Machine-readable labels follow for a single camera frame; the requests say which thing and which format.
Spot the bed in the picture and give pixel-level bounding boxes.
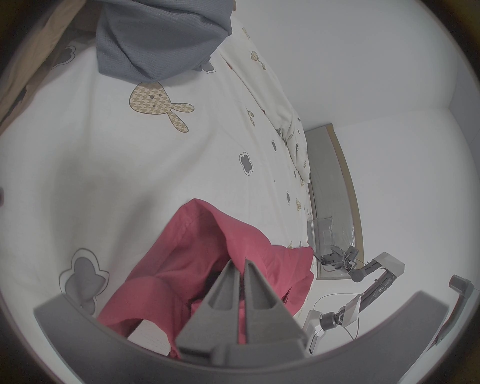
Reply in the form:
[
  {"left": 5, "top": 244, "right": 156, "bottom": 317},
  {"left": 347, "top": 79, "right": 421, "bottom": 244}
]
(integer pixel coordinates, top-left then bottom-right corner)
[{"left": 0, "top": 0, "right": 362, "bottom": 357}]

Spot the brown garment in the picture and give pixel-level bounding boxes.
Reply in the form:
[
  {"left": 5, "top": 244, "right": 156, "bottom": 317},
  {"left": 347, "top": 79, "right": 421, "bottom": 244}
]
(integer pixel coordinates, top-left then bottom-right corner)
[{"left": 0, "top": 0, "right": 91, "bottom": 128}]

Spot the white printed quilt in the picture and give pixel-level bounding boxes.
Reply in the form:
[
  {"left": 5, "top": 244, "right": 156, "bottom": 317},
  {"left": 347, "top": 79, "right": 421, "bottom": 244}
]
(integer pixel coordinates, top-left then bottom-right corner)
[{"left": 219, "top": 15, "right": 312, "bottom": 184}]

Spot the grey garment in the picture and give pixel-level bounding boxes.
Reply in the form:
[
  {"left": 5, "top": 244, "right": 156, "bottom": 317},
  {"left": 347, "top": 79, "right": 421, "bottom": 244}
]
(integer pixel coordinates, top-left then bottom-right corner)
[{"left": 95, "top": 0, "right": 235, "bottom": 84}]

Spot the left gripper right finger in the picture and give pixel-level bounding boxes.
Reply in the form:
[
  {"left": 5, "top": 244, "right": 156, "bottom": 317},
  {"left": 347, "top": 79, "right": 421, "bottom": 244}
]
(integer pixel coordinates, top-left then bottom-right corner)
[{"left": 244, "top": 259, "right": 306, "bottom": 357}]

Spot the red shirt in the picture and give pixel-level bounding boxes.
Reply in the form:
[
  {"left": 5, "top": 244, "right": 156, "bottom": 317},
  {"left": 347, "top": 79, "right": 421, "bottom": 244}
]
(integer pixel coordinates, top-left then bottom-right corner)
[{"left": 97, "top": 199, "right": 315, "bottom": 361}]

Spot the clear plastic box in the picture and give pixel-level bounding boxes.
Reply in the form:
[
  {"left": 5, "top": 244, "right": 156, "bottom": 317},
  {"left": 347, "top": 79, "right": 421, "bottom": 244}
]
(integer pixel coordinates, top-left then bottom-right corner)
[{"left": 307, "top": 217, "right": 334, "bottom": 248}]

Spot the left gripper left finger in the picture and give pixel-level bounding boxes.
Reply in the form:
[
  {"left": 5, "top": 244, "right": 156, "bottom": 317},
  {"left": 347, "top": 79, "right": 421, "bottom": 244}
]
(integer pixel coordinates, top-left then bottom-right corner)
[{"left": 175, "top": 259, "right": 242, "bottom": 357}]

